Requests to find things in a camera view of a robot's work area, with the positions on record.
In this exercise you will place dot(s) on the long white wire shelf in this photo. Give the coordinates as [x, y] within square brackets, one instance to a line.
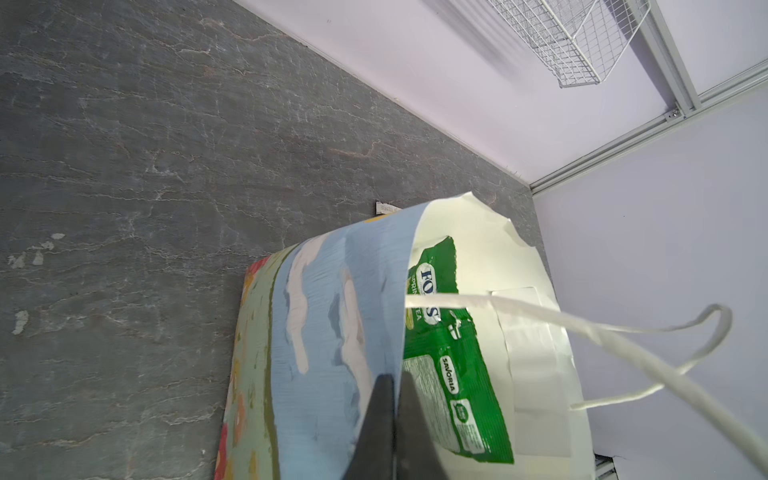
[579, 41]

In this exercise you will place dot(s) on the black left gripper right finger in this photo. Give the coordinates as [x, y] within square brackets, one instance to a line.
[415, 454]

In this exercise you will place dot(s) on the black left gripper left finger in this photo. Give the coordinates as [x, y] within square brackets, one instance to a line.
[374, 454]

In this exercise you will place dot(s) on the green Fox's candy packet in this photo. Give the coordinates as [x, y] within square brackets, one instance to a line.
[463, 414]

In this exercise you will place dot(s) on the white and green paper bag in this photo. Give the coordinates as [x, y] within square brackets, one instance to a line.
[321, 320]

